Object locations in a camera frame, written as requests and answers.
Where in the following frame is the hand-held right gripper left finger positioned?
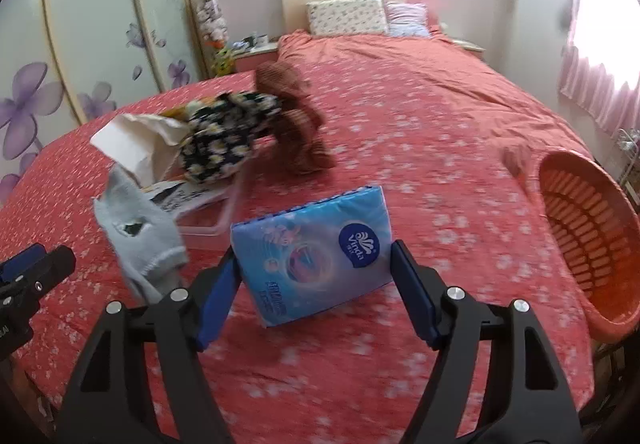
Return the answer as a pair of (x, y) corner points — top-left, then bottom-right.
(52, 246), (241, 444)

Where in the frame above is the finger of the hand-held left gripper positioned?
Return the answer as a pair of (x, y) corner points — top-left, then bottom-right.
(0, 244), (77, 297)

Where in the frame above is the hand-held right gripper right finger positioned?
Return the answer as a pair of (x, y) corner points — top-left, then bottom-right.
(390, 239), (586, 444)

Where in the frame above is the grey sock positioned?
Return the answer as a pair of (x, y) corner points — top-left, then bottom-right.
(92, 165), (190, 305)

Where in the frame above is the blue tissue pack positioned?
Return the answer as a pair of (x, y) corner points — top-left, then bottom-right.
(230, 185), (396, 329)

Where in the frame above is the orange plastic basket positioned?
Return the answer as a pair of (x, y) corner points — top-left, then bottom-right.
(537, 150), (640, 350)

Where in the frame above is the clear plastic tray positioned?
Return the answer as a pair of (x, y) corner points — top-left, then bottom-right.
(177, 164), (256, 237)

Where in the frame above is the red floral tablecloth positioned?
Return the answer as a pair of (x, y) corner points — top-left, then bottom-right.
(0, 68), (601, 444)

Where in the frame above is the white paper bag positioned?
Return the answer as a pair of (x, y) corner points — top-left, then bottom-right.
(90, 114), (188, 187)

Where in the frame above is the dark daisy print cloth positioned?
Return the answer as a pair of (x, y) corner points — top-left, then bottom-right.
(177, 91), (283, 185)

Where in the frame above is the brown knit cloth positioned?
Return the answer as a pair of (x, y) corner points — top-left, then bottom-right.
(255, 61), (337, 176)

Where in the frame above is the pink nightstand with mug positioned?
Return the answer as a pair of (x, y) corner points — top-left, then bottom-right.
(232, 34), (280, 73)

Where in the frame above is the bed with coral blanket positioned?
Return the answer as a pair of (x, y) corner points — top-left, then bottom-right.
(277, 30), (498, 77)

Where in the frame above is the flower print wardrobe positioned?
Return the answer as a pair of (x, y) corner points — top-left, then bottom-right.
(0, 0), (206, 205)

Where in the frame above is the shelf of plush toys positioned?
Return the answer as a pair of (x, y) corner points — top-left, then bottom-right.
(192, 0), (236, 77)

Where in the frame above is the pink striped pillow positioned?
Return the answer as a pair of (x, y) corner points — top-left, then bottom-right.
(385, 0), (431, 38)

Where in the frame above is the white floral pillow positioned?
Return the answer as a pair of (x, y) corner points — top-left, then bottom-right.
(306, 0), (390, 37)

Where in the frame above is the pink curtain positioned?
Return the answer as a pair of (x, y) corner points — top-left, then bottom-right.
(557, 0), (640, 135)

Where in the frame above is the white wire rack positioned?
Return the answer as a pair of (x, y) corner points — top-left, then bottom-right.
(617, 128), (640, 167)

